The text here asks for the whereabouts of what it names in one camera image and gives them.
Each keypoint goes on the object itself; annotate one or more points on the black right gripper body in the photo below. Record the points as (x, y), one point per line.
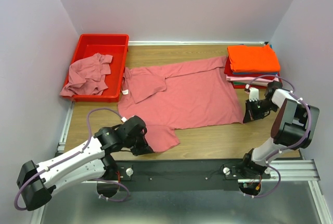
(250, 110)

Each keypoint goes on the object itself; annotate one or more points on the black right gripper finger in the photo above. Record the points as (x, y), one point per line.
(248, 105)
(249, 117)

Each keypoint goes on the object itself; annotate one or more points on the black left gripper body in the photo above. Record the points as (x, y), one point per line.
(142, 148)

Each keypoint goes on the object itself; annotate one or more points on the salmon pink t-shirt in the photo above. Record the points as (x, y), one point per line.
(185, 95)

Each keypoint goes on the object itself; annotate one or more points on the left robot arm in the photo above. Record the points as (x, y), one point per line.
(92, 160)

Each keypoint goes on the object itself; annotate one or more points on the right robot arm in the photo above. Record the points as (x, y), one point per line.
(292, 129)

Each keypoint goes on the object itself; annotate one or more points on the green folded t-shirt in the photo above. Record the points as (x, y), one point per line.
(239, 83)

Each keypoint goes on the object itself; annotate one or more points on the light pink folded t-shirt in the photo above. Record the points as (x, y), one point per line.
(260, 80)

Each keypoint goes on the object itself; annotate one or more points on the orange folded t-shirt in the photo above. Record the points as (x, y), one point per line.
(253, 58)

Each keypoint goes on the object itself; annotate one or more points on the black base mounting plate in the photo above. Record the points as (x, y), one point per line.
(185, 175)

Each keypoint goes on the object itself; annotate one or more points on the crumpled pink t-shirt in bin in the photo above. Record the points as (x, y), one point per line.
(87, 76)

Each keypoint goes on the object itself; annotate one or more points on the red plastic bin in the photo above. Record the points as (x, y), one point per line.
(115, 45)

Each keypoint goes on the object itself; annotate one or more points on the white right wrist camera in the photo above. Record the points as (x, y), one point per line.
(252, 92)

